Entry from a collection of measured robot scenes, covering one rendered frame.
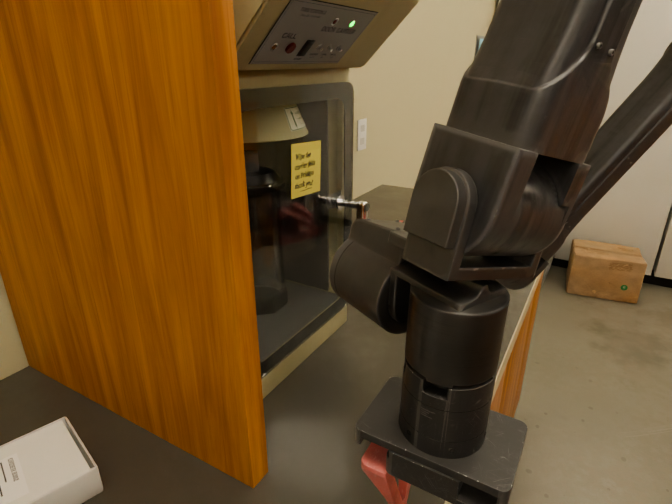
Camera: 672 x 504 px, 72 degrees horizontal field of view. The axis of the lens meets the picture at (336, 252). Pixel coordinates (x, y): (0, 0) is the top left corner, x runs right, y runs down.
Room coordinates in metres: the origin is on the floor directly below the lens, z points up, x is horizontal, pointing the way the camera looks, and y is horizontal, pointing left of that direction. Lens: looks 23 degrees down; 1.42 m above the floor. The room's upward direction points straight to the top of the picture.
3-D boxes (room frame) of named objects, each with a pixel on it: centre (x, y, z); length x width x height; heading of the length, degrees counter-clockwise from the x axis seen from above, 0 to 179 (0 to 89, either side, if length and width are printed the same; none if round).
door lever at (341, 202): (0.73, -0.03, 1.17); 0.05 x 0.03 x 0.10; 60
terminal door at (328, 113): (0.66, 0.05, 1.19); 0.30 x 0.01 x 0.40; 150
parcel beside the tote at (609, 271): (2.77, -1.76, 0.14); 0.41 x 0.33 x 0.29; 66
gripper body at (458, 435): (0.24, -0.07, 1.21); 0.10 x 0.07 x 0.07; 60
